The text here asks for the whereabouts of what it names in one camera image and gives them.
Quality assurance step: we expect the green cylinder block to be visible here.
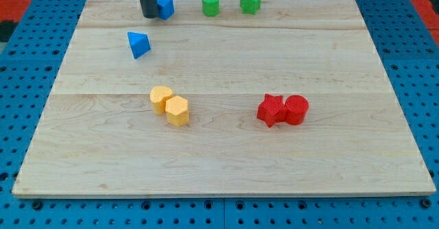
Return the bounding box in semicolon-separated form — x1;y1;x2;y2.
202;0;220;16

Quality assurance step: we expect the red cylinder block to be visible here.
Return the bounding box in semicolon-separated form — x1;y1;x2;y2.
285;95;309;125

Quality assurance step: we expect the wooden board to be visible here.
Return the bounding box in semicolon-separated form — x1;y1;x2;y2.
12;0;436;199

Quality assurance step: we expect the yellow hexagon block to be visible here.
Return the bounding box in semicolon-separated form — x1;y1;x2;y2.
165;96;189;127

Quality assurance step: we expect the yellow heart block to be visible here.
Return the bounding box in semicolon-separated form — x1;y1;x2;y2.
150;86;174;115

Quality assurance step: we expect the blue triangle block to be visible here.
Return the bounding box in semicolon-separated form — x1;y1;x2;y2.
127;32;151;59

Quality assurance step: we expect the red star block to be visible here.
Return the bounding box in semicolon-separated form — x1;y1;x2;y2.
257;93;287;128

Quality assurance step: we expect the green star block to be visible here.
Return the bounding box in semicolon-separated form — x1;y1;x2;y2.
240;0;261;15

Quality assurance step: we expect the blue cube block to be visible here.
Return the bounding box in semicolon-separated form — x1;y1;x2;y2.
157;0;174;20

